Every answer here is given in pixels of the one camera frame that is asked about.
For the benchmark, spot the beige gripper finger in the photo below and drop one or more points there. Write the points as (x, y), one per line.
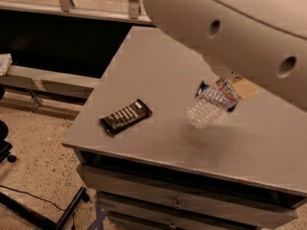
(244, 88)

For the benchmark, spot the clear plastic water bottle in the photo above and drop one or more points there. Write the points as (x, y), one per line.
(202, 113)

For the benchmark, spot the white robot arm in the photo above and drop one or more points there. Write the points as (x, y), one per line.
(264, 41)

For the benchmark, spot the blue snack bar wrapper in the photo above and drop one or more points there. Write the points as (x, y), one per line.
(220, 94)

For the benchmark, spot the black snack bar wrapper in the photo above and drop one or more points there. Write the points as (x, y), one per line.
(126, 117)

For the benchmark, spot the grey drawer cabinet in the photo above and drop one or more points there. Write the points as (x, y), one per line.
(244, 172)

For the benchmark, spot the grey metal bench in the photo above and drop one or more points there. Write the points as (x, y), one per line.
(67, 88)

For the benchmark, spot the white box on bench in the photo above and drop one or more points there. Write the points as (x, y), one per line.
(5, 63)

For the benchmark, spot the black chair wheel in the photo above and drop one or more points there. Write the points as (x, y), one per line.
(11, 158)

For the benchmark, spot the metal railing frame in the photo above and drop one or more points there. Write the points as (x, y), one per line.
(130, 11)

